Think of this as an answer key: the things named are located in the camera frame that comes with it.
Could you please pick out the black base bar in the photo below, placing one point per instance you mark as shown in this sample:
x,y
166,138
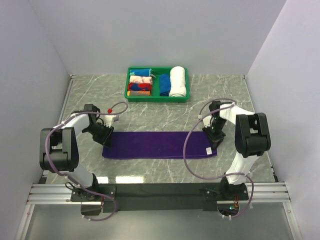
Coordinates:
x,y
157,196

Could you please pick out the purple towel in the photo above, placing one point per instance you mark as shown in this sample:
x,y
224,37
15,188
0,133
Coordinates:
x,y
158,145

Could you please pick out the white rolled towel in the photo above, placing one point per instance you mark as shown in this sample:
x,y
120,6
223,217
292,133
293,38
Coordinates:
x,y
178,82

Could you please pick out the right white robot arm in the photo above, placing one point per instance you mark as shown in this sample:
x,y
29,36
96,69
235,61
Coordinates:
x,y
251,139

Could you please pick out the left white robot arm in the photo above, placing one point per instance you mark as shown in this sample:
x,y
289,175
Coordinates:
x,y
59,152

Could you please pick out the orange grey rolled towel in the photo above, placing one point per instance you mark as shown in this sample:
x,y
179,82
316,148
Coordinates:
x,y
132,93

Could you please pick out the green plastic tray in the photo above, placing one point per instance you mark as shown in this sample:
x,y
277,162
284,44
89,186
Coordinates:
x,y
155,91

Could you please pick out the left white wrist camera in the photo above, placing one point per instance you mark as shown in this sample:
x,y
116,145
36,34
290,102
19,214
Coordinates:
x,y
110,119

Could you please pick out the teal blue rolled towel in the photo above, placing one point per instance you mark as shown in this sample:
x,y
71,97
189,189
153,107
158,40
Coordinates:
x,y
141,72

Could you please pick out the red blue rolled towel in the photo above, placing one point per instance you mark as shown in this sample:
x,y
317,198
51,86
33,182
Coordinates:
x,y
139,87

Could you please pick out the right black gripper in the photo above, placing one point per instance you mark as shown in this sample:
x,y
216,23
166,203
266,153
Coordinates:
x,y
217,139

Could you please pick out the pink rolled towel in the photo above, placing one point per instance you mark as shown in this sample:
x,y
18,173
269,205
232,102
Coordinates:
x,y
141,79

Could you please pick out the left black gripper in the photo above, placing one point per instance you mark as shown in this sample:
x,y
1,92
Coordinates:
x,y
106,139

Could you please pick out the aluminium side rail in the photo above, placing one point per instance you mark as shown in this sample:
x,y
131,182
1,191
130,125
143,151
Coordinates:
x,y
45,173
266,155

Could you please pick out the left aluminium side rail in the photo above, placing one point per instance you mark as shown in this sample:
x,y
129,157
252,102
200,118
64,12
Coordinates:
x,y
45,173

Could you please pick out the aluminium front rail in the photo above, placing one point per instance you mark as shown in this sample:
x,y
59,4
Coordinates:
x,y
58,194

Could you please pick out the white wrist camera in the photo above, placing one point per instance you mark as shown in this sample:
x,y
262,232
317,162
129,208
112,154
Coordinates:
x,y
207,121
110,119

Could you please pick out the right aluminium side rail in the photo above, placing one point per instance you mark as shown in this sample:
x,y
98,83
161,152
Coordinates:
x,y
266,155

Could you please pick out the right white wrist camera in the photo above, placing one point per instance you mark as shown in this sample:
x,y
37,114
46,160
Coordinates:
x,y
207,121

